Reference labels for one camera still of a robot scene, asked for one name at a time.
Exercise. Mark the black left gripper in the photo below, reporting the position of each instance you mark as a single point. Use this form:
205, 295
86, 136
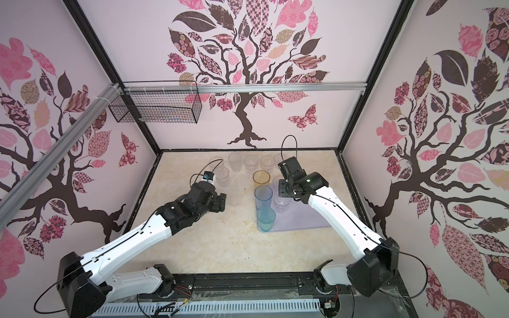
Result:
218, 202

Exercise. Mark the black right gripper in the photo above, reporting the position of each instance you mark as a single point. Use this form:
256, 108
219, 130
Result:
282, 193

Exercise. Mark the clear glass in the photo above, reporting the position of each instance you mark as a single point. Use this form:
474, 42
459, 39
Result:
276, 182
281, 204

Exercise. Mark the blue ribbed plastic cup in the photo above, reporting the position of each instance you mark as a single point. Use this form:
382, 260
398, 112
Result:
263, 197

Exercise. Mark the amber plastic cup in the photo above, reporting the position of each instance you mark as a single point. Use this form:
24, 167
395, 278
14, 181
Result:
261, 177

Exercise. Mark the teal dimpled plastic cup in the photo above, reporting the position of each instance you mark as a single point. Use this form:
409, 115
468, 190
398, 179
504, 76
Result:
266, 217

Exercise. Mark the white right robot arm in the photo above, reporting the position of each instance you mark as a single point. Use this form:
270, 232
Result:
375, 259

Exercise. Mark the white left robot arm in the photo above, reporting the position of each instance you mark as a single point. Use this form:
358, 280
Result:
88, 281

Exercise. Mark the lilac plastic tray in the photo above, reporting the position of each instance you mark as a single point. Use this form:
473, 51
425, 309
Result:
298, 216

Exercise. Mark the frosted dimpled clear cup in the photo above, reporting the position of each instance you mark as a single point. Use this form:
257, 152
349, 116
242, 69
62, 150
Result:
278, 158

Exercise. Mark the clear cup second row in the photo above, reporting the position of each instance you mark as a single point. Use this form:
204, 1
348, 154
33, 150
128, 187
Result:
222, 177

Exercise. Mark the clear cup back row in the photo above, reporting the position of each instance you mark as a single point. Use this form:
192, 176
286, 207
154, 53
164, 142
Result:
235, 161
216, 162

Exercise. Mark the clear faceted glass tumbler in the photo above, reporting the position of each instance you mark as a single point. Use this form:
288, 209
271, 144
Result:
251, 163

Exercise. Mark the black wire mesh basket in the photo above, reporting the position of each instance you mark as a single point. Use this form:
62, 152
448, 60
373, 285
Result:
175, 101

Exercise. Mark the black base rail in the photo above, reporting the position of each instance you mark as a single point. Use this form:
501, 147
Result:
304, 283

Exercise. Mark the white perforated cable duct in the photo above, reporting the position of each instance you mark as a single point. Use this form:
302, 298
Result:
209, 308

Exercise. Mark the aluminium rail back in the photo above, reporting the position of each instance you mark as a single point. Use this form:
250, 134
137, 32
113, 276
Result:
248, 88

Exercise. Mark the aluminium rail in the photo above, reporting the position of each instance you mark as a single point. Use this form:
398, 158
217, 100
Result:
248, 88
12, 203

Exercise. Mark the aluminium rail left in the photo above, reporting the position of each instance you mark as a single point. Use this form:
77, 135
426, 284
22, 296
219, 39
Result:
12, 203

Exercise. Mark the black corner frame post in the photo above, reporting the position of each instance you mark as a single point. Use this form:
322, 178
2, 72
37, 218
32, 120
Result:
397, 24

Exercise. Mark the black left corner post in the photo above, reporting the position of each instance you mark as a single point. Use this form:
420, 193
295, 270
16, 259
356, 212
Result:
92, 39

